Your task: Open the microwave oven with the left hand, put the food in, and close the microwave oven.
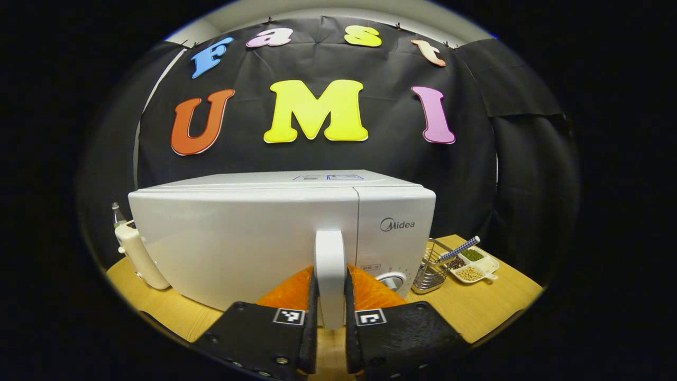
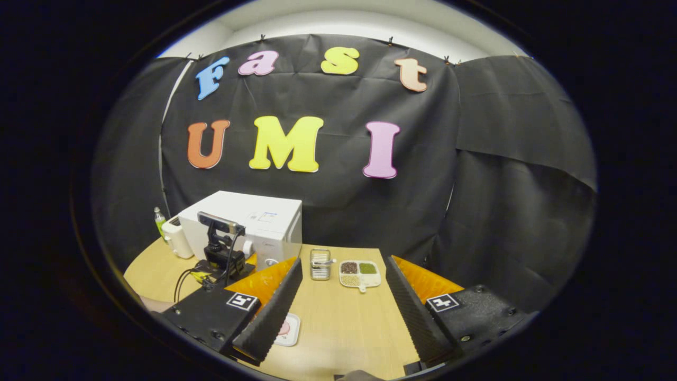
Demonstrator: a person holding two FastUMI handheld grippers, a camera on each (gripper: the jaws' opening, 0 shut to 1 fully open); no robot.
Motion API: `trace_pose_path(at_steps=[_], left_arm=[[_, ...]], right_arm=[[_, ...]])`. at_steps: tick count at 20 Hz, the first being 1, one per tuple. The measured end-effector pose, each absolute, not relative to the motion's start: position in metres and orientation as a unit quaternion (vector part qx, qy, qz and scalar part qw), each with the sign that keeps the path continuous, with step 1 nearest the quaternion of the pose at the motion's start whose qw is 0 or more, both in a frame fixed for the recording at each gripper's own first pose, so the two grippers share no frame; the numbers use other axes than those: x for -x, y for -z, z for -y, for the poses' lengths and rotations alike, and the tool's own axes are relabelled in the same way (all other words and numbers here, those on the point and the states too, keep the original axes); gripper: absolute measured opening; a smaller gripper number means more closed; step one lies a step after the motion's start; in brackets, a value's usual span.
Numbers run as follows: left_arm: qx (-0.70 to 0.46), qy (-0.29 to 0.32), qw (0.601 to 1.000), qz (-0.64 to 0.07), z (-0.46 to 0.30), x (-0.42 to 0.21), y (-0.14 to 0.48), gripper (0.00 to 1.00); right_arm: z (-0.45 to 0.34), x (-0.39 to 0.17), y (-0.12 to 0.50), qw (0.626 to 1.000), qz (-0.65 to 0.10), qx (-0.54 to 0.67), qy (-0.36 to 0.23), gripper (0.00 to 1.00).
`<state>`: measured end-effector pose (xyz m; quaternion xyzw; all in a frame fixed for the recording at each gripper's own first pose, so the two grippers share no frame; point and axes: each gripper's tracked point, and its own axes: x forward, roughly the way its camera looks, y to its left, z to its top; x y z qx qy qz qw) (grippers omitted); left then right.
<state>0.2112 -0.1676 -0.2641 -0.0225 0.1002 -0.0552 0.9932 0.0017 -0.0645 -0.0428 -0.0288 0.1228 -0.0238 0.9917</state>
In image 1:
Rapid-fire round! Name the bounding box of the metal wire basket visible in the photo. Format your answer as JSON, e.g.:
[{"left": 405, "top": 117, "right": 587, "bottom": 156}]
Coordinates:
[{"left": 411, "top": 238, "right": 462, "bottom": 295}]

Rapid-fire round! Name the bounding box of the black backdrop cloth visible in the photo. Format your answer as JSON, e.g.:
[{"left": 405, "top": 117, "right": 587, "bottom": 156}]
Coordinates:
[{"left": 77, "top": 15, "right": 581, "bottom": 297}]

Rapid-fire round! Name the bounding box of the white microwave oven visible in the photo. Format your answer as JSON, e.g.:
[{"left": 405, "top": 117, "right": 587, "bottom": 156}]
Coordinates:
[{"left": 127, "top": 169, "right": 437, "bottom": 331}]

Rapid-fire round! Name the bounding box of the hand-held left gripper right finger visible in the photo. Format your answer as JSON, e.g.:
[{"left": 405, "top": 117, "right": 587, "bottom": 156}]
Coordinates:
[{"left": 344, "top": 263, "right": 472, "bottom": 381}]

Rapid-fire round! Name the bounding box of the white toaster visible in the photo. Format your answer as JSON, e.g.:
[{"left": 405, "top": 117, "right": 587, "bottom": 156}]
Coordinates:
[{"left": 114, "top": 220, "right": 171, "bottom": 291}]

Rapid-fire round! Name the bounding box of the white divided bean dish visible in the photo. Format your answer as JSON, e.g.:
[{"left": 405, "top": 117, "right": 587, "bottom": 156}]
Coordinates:
[{"left": 447, "top": 246, "right": 500, "bottom": 285}]

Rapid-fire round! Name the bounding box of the blue striped spoon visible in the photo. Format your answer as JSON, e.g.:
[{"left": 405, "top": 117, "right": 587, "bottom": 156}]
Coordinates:
[{"left": 437, "top": 235, "right": 481, "bottom": 264}]

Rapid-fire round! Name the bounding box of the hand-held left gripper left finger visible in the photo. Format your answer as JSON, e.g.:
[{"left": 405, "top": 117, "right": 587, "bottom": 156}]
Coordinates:
[{"left": 191, "top": 265, "right": 319, "bottom": 381}]

